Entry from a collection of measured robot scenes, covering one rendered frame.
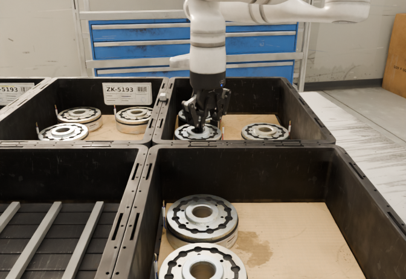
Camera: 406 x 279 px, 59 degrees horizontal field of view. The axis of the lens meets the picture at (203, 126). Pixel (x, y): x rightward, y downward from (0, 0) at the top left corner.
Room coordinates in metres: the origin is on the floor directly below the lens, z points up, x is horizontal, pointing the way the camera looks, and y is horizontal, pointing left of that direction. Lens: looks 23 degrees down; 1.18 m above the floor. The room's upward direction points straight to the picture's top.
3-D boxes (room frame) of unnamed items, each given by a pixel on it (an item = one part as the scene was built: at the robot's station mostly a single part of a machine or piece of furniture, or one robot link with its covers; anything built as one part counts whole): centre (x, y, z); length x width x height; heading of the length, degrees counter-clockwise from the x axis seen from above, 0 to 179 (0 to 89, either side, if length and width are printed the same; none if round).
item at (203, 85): (0.73, -0.01, 0.95); 0.08 x 0.08 x 0.09
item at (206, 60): (0.75, 0.00, 1.02); 0.11 x 0.09 x 0.06; 48
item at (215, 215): (0.42, 0.00, 0.86); 0.05 x 0.05 x 0.01
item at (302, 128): (0.71, -0.07, 0.87); 0.40 x 0.30 x 0.11; 0
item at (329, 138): (0.71, -0.07, 0.92); 0.40 x 0.30 x 0.02; 0
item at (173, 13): (2.68, 0.03, 0.91); 1.70 x 0.10 x 0.05; 101
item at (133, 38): (2.58, 0.42, 0.60); 0.72 x 0.03 x 0.56; 101
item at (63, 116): (0.82, 0.30, 0.86); 0.10 x 0.10 x 0.01
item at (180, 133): (0.71, 0.01, 0.86); 0.10 x 0.10 x 0.01
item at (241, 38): (2.73, -0.37, 0.60); 0.72 x 0.03 x 0.56; 101
